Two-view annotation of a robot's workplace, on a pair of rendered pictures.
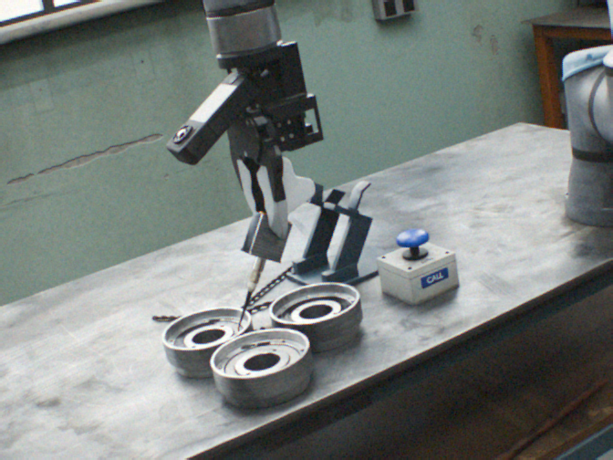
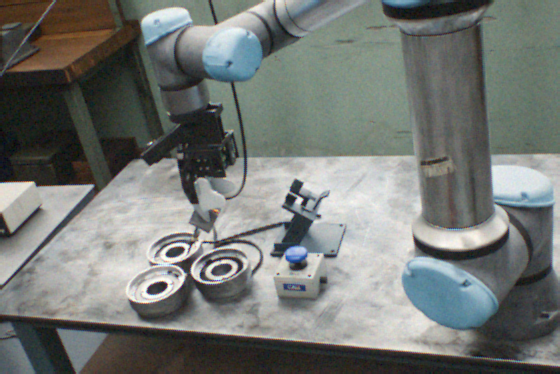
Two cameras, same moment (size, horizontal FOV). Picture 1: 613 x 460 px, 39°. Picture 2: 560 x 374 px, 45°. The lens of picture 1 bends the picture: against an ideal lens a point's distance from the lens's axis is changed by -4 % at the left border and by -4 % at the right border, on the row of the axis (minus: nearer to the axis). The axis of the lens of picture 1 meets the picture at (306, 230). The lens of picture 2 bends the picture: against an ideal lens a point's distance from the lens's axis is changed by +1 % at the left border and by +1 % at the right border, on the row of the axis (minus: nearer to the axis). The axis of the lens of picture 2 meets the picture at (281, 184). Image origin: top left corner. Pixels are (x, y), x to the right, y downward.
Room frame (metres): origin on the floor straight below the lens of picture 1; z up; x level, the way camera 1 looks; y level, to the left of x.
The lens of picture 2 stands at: (0.41, -0.83, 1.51)
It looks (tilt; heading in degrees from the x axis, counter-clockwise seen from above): 29 degrees down; 50
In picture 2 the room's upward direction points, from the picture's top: 12 degrees counter-clockwise
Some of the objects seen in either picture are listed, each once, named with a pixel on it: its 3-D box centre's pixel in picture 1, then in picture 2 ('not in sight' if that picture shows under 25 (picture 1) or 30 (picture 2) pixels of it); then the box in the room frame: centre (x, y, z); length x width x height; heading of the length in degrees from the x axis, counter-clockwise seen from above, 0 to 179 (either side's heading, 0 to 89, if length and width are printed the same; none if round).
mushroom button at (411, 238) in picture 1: (414, 251); (297, 262); (1.01, -0.12, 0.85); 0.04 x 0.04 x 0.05
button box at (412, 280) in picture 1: (421, 269); (303, 274); (1.02, -0.13, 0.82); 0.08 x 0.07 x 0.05; 116
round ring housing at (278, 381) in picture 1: (263, 369); (158, 291); (0.85, 0.07, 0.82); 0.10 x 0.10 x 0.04
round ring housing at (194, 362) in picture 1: (210, 342); (176, 255); (0.94, 0.13, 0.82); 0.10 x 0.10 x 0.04
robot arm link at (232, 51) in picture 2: not in sight; (227, 49); (1.00, -0.08, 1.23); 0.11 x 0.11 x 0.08; 4
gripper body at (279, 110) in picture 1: (265, 101); (202, 140); (0.98, 0.02, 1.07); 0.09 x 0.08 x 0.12; 118
